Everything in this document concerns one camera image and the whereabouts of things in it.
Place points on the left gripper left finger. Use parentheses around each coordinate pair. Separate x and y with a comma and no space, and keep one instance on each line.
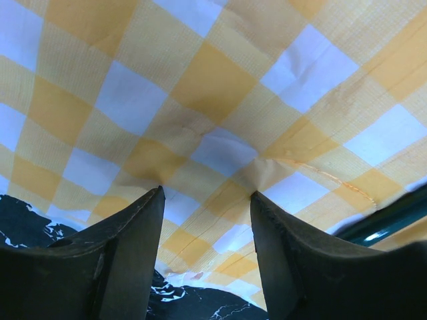
(102,272)

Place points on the silver fork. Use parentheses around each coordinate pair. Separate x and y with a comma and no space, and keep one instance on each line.
(387,221)

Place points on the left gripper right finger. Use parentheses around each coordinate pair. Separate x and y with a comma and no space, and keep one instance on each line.
(309,274)

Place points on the yellow checkered tablecloth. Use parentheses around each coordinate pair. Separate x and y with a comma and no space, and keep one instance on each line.
(320,105)

